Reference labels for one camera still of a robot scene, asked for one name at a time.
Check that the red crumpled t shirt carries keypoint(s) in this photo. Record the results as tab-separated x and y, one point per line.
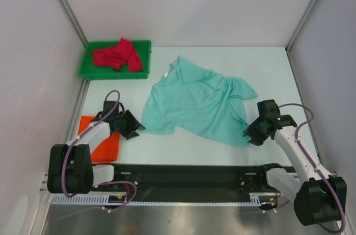
116	57

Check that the left vertical aluminium post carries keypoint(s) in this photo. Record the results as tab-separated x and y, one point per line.
73	20

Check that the white slotted cable duct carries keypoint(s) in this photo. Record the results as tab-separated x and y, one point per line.
119	199

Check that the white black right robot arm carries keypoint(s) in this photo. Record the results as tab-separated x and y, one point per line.
317	196

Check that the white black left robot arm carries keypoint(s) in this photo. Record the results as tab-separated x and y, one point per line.
71	170

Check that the left side aluminium rail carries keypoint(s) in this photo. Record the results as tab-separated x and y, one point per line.
77	109

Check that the teal t shirt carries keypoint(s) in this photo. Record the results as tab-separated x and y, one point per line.
200	101

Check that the orange folded t shirt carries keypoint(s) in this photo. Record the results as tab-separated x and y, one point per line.
107	151

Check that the right side aluminium rail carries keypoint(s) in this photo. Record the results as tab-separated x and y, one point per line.
302	90

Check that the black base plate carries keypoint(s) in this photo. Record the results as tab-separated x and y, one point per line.
189	184

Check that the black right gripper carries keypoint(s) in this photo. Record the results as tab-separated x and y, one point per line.
255	133

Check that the green plastic tray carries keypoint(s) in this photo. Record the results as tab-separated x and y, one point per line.
90	72

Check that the aluminium frame rail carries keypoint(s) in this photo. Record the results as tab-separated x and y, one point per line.
43	187

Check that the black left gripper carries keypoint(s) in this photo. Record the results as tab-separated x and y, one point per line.
129	133

